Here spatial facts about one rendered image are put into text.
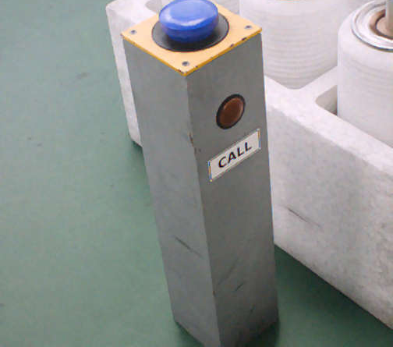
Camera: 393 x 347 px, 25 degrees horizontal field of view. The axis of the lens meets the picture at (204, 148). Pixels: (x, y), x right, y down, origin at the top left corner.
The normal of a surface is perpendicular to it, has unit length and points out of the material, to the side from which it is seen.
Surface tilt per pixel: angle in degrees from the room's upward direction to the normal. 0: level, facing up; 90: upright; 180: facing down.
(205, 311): 90
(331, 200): 90
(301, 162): 90
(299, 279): 0
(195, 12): 0
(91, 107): 0
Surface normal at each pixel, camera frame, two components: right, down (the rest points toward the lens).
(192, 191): -0.75, 0.48
